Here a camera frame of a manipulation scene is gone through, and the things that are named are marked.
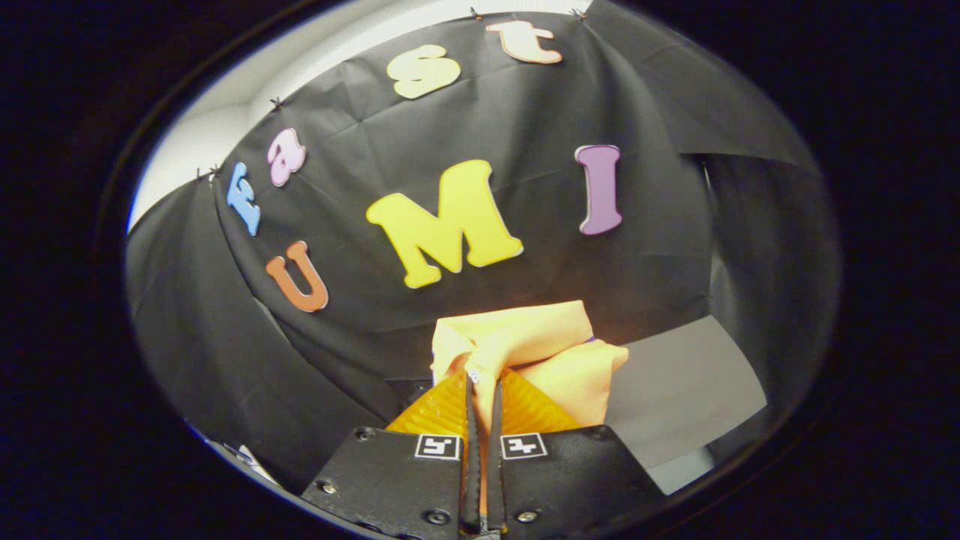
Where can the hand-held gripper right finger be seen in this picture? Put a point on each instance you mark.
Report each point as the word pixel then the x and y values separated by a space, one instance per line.
pixel 493 465

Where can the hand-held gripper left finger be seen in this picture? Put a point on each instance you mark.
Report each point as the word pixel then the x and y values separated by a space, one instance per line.
pixel 474 465

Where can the yellow orange cloth garment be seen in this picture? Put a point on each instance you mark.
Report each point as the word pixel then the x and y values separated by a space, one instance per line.
pixel 525 337

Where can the grey beige cabinet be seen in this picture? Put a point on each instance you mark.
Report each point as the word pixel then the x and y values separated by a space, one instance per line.
pixel 675 390

